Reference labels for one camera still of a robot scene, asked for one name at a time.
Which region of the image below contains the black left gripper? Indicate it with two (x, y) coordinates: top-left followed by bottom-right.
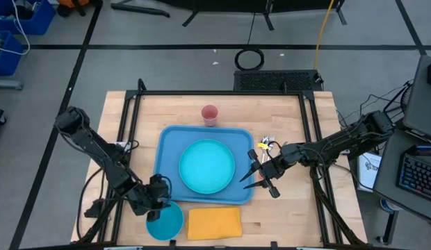
(128, 174), (172, 224)

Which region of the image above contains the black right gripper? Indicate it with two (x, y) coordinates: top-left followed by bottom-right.
(239, 143), (304, 199)

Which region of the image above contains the blue round bowl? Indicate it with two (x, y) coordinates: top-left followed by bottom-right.
(145, 200), (185, 242)

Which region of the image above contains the spoon with orange handle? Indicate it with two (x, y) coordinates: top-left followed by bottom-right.
(257, 136), (270, 181)

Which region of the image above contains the fork with orange handle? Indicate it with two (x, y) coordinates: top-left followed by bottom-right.
(267, 135), (276, 163)

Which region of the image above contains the teal round plate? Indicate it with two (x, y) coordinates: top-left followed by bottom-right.
(178, 139), (236, 194)

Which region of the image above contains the yellow cloth napkin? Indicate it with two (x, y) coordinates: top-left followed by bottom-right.
(186, 207), (244, 241)

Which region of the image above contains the light blue plastic tray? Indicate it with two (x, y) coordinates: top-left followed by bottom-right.
(153, 124), (255, 205)

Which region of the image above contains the pink plastic cup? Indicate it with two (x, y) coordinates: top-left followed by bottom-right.
(200, 104), (220, 128)

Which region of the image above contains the black perforated computer case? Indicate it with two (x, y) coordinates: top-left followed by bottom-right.
(233, 69), (324, 92)

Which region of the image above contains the white printed paper sheet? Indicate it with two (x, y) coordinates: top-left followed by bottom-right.
(357, 151), (383, 193)

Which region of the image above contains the grey desk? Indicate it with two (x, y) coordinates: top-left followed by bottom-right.
(372, 126), (431, 223)

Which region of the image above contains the black backlit keyboard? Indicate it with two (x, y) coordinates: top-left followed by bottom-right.
(396, 152), (431, 205)

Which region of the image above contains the black partition screen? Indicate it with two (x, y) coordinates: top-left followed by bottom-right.
(110, 0), (348, 32)

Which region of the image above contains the grey desk panel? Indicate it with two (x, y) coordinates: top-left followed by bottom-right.
(402, 54), (431, 143)

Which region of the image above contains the blue storage bin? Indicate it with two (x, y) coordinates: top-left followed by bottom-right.
(0, 0), (57, 36)
(0, 30), (26, 77)

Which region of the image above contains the orange shop vacuum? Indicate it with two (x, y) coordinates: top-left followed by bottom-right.
(56, 0), (101, 17)

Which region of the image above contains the black aluminium table frame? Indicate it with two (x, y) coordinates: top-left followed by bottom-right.
(76, 78), (368, 248)

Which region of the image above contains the coiled black cable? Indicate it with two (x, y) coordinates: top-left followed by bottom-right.
(234, 47), (266, 72)

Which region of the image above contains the yellow hanging cable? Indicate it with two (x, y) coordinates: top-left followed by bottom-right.
(312, 0), (336, 70)

